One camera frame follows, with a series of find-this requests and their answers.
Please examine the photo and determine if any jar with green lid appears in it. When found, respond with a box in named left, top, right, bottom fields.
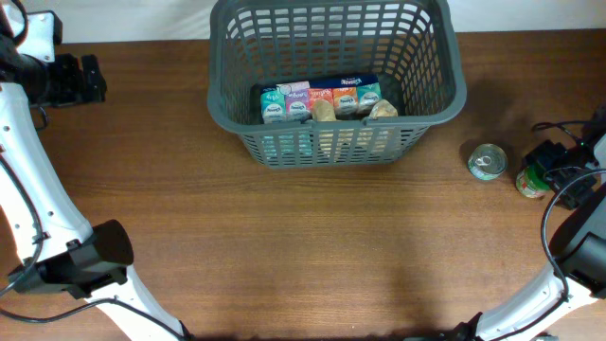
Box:
left=515, top=165, right=551, bottom=199

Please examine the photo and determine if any tin can with pull tab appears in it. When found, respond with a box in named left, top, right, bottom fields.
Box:
left=467, top=143, right=508, bottom=181

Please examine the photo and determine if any grey plastic shopping basket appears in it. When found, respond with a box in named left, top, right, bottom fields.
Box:
left=207, top=0, right=467, bottom=169

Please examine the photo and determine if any beige powder food pouch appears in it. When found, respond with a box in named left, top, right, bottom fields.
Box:
left=312, top=99, right=398, bottom=162

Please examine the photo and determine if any multipack of tissue packets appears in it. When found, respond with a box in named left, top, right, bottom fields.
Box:
left=259, top=74, right=383, bottom=124

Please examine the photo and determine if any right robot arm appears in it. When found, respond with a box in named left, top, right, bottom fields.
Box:
left=443, top=107, right=605, bottom=341

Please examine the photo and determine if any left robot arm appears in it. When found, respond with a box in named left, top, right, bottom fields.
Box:
left=1, top=39, right=191, bottom=340

